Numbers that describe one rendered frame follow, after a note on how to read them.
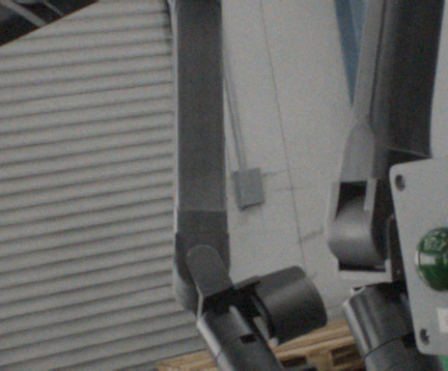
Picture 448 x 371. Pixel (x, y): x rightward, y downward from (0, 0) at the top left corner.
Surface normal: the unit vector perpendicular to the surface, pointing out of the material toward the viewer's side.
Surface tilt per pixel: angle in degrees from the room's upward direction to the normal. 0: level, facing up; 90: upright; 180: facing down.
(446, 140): 90
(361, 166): 72
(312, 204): 90
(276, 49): 90
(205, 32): 66
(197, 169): 62
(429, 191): 90
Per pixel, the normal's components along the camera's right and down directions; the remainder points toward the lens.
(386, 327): -0.26, -0.31
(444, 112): -0.86, 0.17
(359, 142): -0.86, -0.14
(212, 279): 0.10, -0.43
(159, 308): 0.46, -0.09
